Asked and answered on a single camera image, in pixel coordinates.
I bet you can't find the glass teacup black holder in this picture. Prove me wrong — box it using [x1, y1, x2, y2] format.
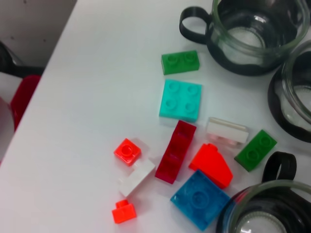
[179, 0, 306, 76]
[216, 150, 311, 233]
[267, 40, 311, 143]

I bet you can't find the teal four-stud brick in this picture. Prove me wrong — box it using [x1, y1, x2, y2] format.
[158, 79, 203, 122]

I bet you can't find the dark red long brick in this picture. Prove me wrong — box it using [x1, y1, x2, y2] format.
[155, 119, 197, 185]

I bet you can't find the small orange brick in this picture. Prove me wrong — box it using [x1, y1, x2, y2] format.
[111, 199, 136, 224]
[113, 137, 142, 167]

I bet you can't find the green two-stud brick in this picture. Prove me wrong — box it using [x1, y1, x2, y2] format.
[161, 50, 201, 76]
[234, 129, 278, 172]

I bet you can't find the white plastic brick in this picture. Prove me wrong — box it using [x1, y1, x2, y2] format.
[206, 116, 250, 148]
[118, 139, 156, 198]

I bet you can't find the orange sloped brick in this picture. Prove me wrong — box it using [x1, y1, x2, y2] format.
[188, 143, 234, 190]

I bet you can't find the blue square brick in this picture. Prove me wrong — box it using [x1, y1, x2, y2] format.
[170, 169, 231, 232]

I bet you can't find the red rounded plastic object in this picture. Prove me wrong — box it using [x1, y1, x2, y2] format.
[10, 74, 42, 132]

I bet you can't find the black rounded object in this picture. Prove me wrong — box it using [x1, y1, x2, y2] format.
[0, 41, 46, 76]

